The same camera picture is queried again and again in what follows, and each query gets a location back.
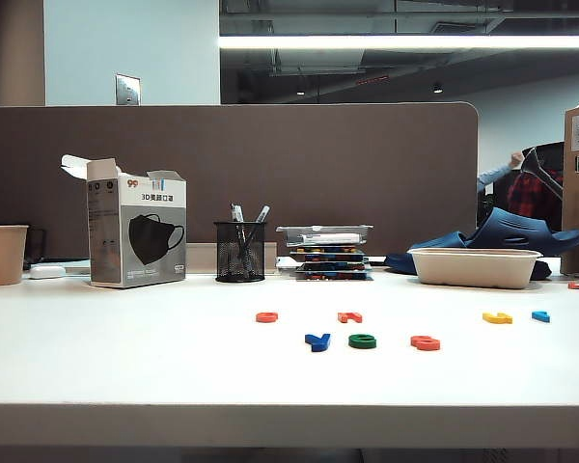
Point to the yellow letter u magnet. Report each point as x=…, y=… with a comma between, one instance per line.
x=497, y=318

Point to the brown paper cup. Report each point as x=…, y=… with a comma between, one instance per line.
x=2, y=255

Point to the person in blue sleeve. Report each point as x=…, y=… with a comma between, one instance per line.
x=492, y=176

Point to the orange letter n magnet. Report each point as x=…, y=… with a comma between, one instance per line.
x=350, y=317

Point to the blue letter y magnet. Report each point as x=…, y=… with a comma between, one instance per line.
x=318, y=341

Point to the grey face mask box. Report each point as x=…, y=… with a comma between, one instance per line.
x=140, y=241

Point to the white earbuds case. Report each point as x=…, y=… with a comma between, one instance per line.
x=47, y=271

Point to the beige pulp tray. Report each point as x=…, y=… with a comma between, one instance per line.
x=473, y=270

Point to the orange letter c magnet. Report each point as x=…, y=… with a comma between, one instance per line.
x=267, y=317

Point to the brown desk partition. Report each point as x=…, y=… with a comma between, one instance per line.
x=270, y=169

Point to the silver black pen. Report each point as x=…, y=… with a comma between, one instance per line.
x=236, y=212
x=263, y=213

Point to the white ceiling light strip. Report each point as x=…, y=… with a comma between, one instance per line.
x=366, y=41

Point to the white labelled packet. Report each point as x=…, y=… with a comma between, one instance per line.
x=328, y=237

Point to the grey black office chair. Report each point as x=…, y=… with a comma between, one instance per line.
x=543, y=169

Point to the black mesh pen holder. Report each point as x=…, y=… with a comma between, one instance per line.
x=240, y=260

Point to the clear plastic box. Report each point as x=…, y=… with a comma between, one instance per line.
x=289, y=232

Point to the orange letter s magnet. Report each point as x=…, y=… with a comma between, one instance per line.
x=425, y=342

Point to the silver wall plate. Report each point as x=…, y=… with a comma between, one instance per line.
x=128, y=89

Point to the light blue letter r magnet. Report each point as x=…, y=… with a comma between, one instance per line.
x=541, y=316

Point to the person in red plaid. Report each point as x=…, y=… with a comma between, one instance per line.
x=531, y=198

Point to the green letter e magnet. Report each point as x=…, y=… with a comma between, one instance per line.
x=363, y=341

